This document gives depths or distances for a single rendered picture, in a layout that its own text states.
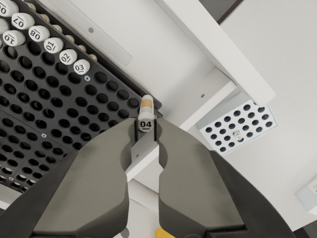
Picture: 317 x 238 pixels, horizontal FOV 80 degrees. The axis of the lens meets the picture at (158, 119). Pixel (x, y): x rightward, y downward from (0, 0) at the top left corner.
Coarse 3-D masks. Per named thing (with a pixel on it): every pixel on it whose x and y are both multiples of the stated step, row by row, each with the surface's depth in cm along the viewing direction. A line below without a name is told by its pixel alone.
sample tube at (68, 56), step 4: (84, 48) 21; (64, 52) 17; (68, 52) 17; (72, 52) 17; (60, 56) 17; (64, 56) 17; (68, 56) 17; (72, 56) 17; (76, 56) 18; (64, 60) 17; (68, 60) 17; (72, 60) 17; (68, 64) 17
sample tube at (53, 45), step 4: (68, 36) 20; (48, 40) 16; (52, 40) 16; (56, 40) 17; (60, 40) 17; (72, 40) 20; (44, 44) 17; (48, 44) 17; (52, 44) 17; (56, 44) 17; (60, 44) 17; (48, 48) 17; (52, 48) 17; (56, 48) 17; (60, 48) 17; (52, 52) 17; (56, 52) 17
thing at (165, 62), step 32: (96, 0) 22; (128, 0) 22; (128, 32) 23; (160, 32) 23; (128, 64) 25; (160, 64) 25; (192, 64) 25; (160, 96) 27; (192, 96) 25; (224, 96) 21; (0, 192) 28
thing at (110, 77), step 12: (12, 0) 16; (24, 12) 16; (36, 12) 17; (36, 24) 17; (48, 24) 17; (60, 36) 17; (72, 48) 18; (96, 72) 19; (108, 72) 19; (96, 84) 20; (120, 84) 20; (132, 96) 20; (132, 108) 21
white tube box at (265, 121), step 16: (240, 96) 35; (208, 112) 37; (224, 112) 34; (240, 112) 34; (256, 112) 34; (272, 112) 34; (208, 128) 37; (224, 128) 35; (240, 128) 35; (256, 128) 37; (272, 128) 35; (224, 144) 37; (240, 144) 37
